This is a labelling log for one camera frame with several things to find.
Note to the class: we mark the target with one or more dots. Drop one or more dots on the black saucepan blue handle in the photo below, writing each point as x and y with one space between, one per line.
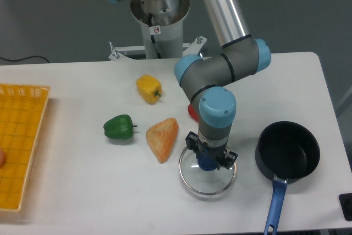
286 152

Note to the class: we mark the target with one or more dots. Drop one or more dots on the green bell pepper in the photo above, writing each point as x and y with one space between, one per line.
119 127

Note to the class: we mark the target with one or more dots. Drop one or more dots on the red bell pepper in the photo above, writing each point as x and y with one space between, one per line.
192 113

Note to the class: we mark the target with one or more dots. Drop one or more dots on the glass lid blue knob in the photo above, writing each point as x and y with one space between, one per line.
204 182

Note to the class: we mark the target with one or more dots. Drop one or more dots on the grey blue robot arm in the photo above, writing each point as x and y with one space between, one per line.
204 80

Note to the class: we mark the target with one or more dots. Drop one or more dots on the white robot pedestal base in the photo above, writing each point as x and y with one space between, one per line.
161 24

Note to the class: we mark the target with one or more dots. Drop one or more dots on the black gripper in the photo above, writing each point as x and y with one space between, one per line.
211 151

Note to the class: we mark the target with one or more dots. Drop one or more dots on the yellow bell pepper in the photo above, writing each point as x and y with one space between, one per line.
149 88

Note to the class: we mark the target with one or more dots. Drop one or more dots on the yellow woven basket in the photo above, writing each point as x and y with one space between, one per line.
22 110

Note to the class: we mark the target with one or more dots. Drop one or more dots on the triangular bread pastry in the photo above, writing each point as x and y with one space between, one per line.
161 138

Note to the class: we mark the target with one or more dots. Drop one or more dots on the black device at table edge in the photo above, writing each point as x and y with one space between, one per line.
346 205

